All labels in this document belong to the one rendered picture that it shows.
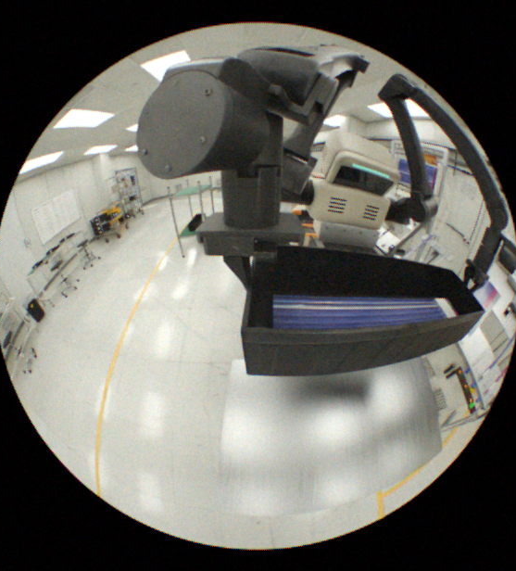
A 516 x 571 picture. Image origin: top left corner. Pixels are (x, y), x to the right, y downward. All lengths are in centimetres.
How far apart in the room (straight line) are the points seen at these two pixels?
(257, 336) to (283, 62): 23
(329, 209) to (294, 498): 77
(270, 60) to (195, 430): 143
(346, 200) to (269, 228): 41
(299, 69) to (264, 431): 55
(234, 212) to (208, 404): 125
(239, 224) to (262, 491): 51
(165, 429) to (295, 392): 111
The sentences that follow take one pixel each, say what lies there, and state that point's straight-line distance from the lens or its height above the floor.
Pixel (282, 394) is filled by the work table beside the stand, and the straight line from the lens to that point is 46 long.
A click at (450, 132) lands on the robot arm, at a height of 147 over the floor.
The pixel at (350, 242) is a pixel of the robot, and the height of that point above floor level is 105.
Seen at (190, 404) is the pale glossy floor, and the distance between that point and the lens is 135.
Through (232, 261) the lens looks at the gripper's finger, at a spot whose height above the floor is 116.
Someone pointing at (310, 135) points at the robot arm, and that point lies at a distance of 41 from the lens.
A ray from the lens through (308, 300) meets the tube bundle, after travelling 27.
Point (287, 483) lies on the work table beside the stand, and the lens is 48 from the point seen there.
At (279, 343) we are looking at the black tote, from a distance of 16.
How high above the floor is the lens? 125
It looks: 41 degrees down
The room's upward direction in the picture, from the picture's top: straight up
